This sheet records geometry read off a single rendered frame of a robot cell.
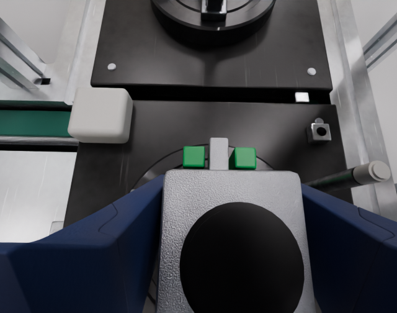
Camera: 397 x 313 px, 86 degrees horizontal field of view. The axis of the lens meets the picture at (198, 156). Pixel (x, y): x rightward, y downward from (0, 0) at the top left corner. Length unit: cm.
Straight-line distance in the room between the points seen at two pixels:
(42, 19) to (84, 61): 25
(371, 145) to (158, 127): 20
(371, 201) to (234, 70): 18
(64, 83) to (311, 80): 25
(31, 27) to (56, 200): 33
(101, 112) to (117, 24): 12
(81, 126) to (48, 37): 30
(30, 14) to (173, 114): 38
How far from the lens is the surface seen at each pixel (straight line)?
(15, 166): 32
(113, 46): 26
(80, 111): 20
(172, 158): 17
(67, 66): 28
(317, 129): 22
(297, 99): 24
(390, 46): 35
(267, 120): 21
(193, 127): 20
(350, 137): 25
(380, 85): 46
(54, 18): 51
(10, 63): 26
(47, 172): 29
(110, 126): 19
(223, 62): 24
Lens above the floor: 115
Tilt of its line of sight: 74 degrees down
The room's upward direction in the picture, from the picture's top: 2 degrees clockwise
